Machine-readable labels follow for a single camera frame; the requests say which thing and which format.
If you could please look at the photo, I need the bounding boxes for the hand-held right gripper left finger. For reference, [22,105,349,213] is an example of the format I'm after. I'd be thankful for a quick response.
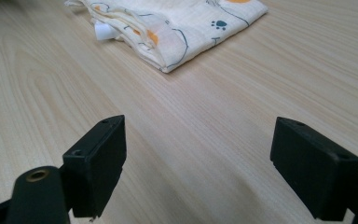
[62,114,128,218]

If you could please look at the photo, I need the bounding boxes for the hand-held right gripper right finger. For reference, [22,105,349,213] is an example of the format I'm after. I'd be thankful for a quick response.
[269,117,358,222]

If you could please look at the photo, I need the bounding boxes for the cream printed cloth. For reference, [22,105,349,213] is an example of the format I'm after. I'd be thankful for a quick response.
[64,0,269,74]

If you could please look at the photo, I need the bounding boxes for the white cloth label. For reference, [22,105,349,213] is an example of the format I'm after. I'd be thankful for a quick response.
[94,21,121,42]

